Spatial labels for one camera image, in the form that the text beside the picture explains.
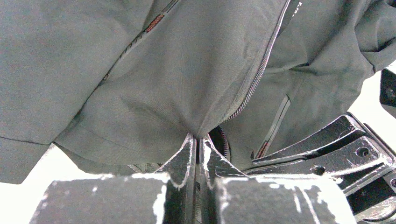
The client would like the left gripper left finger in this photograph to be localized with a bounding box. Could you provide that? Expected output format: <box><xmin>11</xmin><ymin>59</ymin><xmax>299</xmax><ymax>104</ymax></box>
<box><xmin>30</xmin><ymin>134</ymin><xmax>196</xmax><ymax>224</ymax></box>

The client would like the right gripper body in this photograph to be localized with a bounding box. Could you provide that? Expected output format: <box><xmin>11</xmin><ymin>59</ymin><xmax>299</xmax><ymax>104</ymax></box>
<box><xmin>347</xmin><ymin>121</ymin><xmax>396</xmax><ymax>224</ymax></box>

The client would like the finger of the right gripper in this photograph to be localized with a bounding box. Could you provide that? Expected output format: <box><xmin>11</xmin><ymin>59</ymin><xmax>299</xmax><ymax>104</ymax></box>
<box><xmin>245</xmin><ymin>136</ymin><xmax>392</xmax><ymax>195</ymax></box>
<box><xmin>253</xmin><ymin>115</ymin><xmax>366</xmax><ymax>164</ymax></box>

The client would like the black jacket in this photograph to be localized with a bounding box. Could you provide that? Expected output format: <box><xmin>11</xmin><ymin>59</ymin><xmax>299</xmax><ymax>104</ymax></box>
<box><xmin>0</xmin><ymin>0</ymin><xmax>396</xmax><ymax>184</ymax></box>

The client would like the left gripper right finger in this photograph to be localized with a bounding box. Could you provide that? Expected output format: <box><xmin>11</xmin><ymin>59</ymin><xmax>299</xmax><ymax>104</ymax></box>
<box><xmin>199</xmin><ymin>136</ymin><xmax>356</xmax><ymax>224</ymax></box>

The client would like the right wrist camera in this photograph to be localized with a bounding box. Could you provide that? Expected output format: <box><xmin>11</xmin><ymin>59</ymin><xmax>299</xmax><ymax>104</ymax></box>
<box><xmin>380</xmin><ymin>69</ymin><xmax>396</xmax><ymax>118</ymax></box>

